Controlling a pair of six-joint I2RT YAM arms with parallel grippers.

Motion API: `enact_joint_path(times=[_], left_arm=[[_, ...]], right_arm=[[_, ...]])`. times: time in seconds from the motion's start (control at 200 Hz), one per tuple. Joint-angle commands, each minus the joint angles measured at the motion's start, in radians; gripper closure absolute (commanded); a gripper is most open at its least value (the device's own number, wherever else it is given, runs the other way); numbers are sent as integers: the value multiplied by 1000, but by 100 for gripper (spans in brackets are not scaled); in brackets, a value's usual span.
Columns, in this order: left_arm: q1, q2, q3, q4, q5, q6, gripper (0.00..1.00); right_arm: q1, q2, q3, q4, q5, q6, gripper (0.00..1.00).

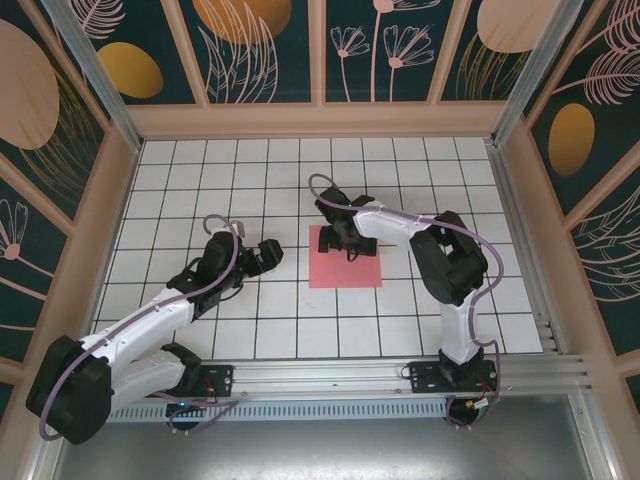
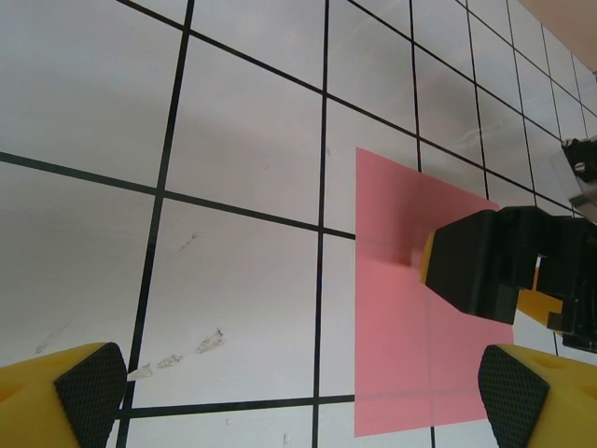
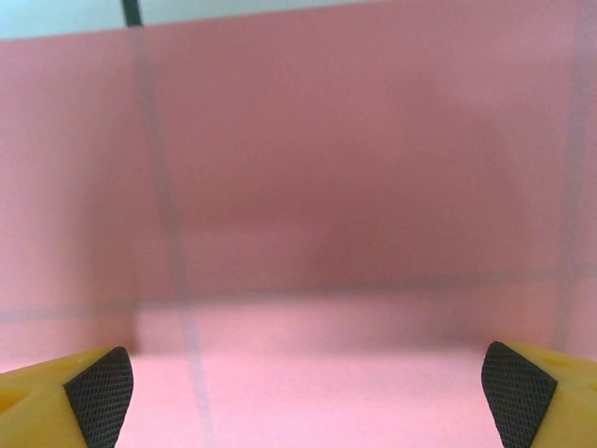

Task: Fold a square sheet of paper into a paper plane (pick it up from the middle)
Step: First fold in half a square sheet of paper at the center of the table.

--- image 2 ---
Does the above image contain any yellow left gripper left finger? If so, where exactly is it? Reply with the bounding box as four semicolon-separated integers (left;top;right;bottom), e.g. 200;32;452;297
0;342;129;448

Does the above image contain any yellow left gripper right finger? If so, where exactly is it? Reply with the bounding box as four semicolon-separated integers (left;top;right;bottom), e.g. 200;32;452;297
478;343;597;448

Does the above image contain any pink cloth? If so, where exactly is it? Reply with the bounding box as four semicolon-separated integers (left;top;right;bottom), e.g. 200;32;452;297
354;146;517;438

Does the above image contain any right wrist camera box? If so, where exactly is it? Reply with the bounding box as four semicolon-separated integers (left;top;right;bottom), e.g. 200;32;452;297
560;136;597;221

